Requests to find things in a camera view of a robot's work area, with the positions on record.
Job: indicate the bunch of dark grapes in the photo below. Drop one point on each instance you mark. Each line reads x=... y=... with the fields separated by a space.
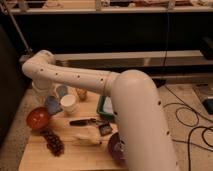
x=54 y=143

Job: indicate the white cloth in tray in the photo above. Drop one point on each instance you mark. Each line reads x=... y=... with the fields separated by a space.
x=107 y=107

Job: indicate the small dark box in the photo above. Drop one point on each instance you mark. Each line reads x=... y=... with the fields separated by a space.
x=105 y=129

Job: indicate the green plastic tray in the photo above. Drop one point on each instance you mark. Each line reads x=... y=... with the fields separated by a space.
x=100 y=111

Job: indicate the wooden cutting board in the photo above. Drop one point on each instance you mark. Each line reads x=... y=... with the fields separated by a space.
x=37 y=157

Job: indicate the black handled knife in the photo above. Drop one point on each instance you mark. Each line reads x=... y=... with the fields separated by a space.
x=84 y=122

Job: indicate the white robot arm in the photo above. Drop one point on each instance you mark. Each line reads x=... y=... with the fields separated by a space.
x=140 y=118

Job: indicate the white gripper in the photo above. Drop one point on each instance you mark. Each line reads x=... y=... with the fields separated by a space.
x=43 y=88

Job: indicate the orange fruit toy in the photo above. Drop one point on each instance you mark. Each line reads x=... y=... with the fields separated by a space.
x=82 y=94

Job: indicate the white paper cup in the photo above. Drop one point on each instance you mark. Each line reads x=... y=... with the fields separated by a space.
x=68 y=103

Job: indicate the purple bowl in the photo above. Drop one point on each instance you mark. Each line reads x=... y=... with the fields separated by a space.
x=115 y=149

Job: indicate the red bowl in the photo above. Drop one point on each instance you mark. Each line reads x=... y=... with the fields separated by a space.
x=38 y=118

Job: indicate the blue sponge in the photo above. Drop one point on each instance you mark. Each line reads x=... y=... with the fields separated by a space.
x=52 y=105

